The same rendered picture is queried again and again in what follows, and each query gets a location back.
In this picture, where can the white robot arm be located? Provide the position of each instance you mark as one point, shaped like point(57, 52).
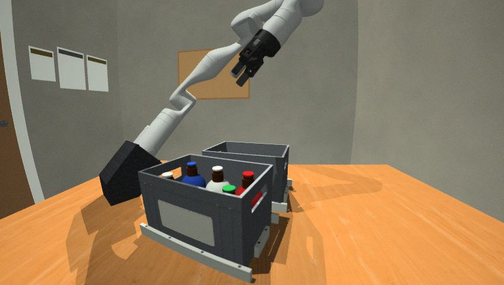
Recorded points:
point(282, 17)

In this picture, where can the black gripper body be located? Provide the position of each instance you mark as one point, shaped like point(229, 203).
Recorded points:
point(270, 45)

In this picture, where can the dark grey plastic crate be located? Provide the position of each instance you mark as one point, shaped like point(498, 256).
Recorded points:
point(219, 223)
point(275, 154)

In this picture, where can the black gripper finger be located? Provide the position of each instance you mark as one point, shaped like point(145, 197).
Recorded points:
point(246, 74)
point(245, 58)

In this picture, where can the white bottle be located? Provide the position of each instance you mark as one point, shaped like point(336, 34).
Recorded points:
point(168, 175)
point(217, 181)

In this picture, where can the red bottle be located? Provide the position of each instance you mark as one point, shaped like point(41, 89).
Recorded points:
point(247, 180)

